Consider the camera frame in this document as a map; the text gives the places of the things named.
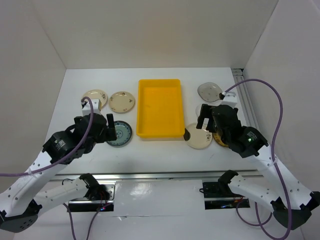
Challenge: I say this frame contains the clear glass plate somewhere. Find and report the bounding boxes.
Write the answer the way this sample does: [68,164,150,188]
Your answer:
[195,104,209,129]

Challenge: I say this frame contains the blue floral plate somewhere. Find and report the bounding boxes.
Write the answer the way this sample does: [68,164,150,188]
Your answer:
[106,120,133,147]

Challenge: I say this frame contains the yellow and black patterned plate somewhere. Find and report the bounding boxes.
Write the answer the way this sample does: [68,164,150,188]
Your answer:
[212,133,229,148]

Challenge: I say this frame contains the beige plate with black blotch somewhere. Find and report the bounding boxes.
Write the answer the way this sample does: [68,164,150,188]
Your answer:
[183,123,213,150]

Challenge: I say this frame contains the smoky grey glass plate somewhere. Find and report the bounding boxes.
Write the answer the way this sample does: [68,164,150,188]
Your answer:
[197,82,222,103]

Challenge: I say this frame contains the cream floral plate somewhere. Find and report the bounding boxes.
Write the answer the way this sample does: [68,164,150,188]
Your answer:
[109,91,135,114]

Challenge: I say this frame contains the cream plate with black spot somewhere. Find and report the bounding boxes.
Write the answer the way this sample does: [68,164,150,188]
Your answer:
[81,89,108,110]

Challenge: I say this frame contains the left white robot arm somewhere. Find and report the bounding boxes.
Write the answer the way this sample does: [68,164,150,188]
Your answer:
[0,113,117,233]

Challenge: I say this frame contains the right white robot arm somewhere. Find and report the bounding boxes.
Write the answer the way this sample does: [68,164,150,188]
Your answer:
[196,104,320,230]

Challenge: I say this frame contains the yellow plastic bin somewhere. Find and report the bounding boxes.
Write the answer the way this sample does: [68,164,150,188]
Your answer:
[136,79,185,139]

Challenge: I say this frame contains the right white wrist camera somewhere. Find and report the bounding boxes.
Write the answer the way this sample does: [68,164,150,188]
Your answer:
[219,92,238,108]

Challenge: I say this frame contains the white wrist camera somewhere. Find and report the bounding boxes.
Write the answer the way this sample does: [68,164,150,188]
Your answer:
[219,92,238,108]
[81,98,102,116]

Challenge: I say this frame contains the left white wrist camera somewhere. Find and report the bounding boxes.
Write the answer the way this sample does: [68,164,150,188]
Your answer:
[81,98,102,116]

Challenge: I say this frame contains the aluminium rail at front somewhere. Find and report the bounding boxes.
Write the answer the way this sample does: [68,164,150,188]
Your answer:
[49,170,262,182]

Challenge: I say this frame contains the aluminium rail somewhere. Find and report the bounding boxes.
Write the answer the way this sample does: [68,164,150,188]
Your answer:
[49,170,262,182]
[231,68,260,130]

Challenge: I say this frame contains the aluminium rail at right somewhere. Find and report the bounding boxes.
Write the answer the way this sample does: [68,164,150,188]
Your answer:
[231,68,260,130]

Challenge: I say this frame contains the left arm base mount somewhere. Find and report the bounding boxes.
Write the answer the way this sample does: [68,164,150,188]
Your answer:
[67,180,116,213]

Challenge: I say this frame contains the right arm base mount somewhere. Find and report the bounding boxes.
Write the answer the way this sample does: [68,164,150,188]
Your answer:
[199,181,250,210]

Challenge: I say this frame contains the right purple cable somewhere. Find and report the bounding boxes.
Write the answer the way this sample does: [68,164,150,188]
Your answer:
[218,78,293,240]

